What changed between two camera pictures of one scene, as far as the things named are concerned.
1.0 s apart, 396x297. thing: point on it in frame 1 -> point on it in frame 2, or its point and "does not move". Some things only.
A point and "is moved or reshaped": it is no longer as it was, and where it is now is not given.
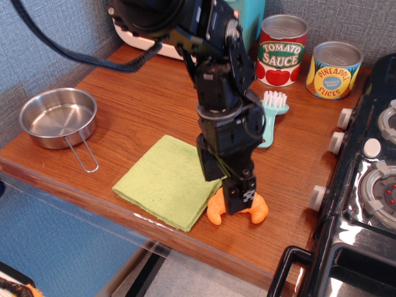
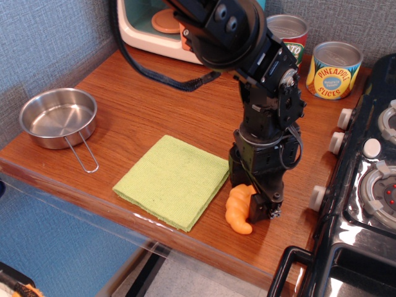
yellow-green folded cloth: (169, 178) does not move
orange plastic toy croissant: (216, 207) is moved or reshaped
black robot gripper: (231, 130) -> (266, 156)
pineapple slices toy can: (333, 70) does not move
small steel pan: (54, 117) does not move
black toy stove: (353, 253) does not move
